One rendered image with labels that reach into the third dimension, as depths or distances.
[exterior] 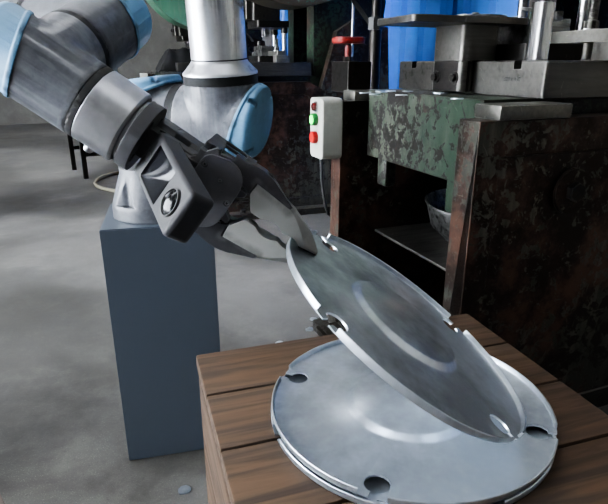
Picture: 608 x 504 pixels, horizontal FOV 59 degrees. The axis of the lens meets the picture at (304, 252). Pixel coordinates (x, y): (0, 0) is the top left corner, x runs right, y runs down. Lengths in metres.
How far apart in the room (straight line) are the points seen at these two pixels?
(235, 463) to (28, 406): 0.86
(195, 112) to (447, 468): 0.60
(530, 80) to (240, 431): 0.72
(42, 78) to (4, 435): 0.88
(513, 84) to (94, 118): 0.72
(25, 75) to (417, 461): 0.49
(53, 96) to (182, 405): 0.67
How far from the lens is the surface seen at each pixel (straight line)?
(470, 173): 0.87
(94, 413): 1.27
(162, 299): 0.95
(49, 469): 1.16
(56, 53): 0.55
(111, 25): 0.61
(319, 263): 0.54
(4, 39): 0.56
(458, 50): 1.10
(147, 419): 1.07
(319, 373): 0.64
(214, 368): 0.68
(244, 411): 0.60
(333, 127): 1.24
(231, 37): 0.85
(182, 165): 0.48
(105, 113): 0.53
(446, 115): 1.02
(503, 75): 1.05
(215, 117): 0.84
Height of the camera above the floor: 0.70
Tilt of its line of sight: 19 degrees down
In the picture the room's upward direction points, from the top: straight up
